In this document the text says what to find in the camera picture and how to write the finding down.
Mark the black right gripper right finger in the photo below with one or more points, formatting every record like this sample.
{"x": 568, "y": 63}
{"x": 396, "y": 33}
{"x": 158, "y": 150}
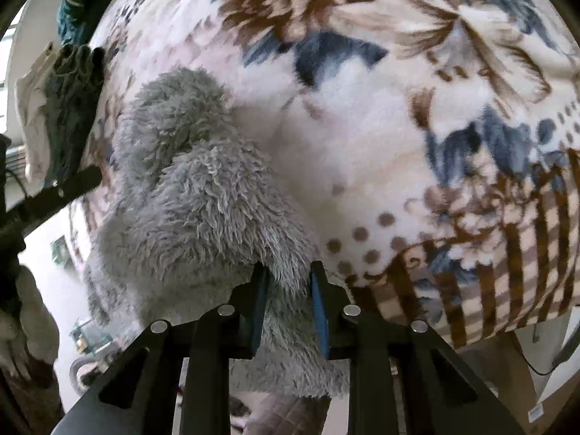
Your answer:
{"x": 403, "y": 378}

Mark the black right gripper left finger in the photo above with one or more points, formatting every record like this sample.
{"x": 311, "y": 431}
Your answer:
{"x": 185, "y": 365}

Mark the grey fluffy fleece pants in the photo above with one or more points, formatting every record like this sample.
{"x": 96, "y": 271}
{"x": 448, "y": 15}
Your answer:
{"x": 196, "y": 206}

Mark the floral plush bed blanket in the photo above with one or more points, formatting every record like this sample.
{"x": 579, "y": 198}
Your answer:
{"x": 433, "y": 143}

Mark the clothes pile on rack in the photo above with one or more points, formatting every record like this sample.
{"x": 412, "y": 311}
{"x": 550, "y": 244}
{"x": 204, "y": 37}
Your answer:
{"x": 56, "y": 102}

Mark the dark teal velvet garment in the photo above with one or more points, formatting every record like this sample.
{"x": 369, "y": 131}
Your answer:
{"x": 78, "y": 19}

